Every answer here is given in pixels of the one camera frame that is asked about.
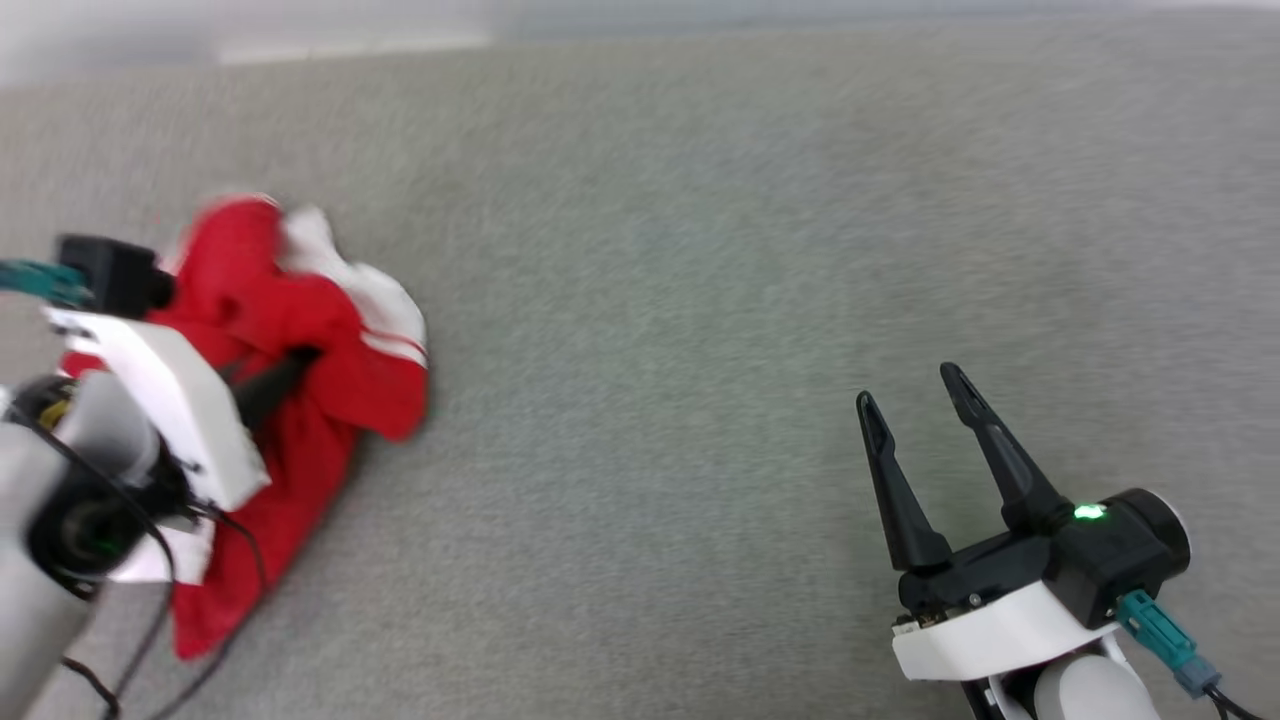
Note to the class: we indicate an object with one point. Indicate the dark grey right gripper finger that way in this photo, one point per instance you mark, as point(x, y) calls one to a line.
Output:
point(1010, 465)
point(900, 490)

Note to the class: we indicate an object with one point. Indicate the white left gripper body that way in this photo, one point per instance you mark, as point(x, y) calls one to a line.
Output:
point(170, 385)

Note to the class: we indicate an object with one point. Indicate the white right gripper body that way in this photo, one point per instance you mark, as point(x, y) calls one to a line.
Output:
point(990, 630)

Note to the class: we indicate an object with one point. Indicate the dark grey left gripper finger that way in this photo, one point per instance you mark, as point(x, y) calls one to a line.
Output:
point(272, 385)

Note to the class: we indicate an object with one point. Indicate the red white basketball jersey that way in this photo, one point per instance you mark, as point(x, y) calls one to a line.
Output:
point(340, 390)

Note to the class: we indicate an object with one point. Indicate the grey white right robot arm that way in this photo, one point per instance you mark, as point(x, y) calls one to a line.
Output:
point(1085, 695)

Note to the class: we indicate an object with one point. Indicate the grey fabric sofa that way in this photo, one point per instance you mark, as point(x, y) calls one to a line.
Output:
point(650, 300)

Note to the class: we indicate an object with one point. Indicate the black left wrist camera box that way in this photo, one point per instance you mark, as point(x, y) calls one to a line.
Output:
point(110, 275)

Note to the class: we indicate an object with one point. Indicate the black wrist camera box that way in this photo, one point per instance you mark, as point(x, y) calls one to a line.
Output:
point(110, 275)
point(1120, 555)

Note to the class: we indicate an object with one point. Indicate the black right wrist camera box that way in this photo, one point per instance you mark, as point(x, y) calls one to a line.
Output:
point(1120, 555)

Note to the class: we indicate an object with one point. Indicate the teal left camera connector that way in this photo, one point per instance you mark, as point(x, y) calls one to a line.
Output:
point(45, 282)

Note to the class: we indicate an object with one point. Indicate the teal camera connector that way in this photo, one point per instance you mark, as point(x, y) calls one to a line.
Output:
point(45, 282)
point(1155, 630)

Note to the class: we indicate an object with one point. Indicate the teal right camera connector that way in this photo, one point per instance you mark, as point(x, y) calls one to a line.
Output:
point(1155, 630)

